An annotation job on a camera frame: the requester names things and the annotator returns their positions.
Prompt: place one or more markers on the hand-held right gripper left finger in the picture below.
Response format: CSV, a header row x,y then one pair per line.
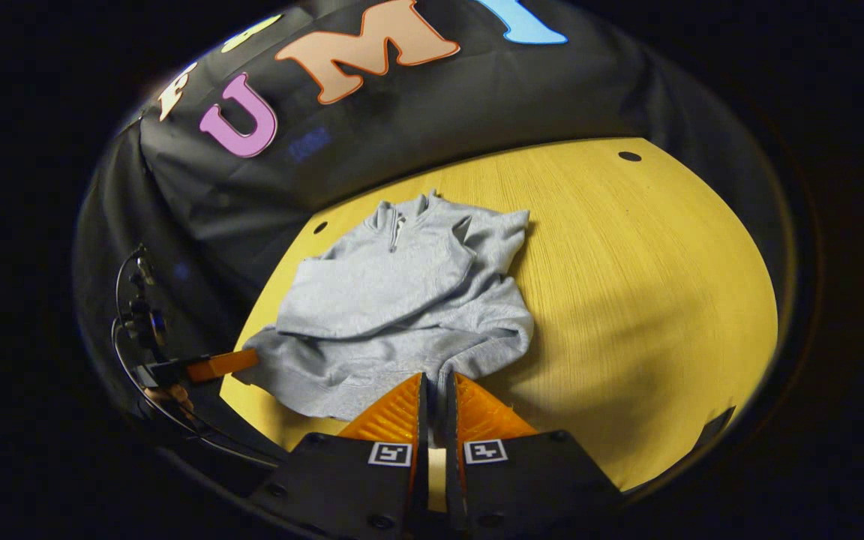
x,y
357,484

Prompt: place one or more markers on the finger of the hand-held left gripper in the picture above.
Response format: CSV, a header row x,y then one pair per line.
x,y
218,366

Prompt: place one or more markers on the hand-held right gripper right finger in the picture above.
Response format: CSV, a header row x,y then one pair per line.
x,y
537,484

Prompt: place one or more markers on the grey zip-neck sweatshirt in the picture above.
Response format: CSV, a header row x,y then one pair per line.
x,y
387,300

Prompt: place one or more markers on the black backdrop cloth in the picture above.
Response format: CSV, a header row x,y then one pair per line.
x,y
417,112

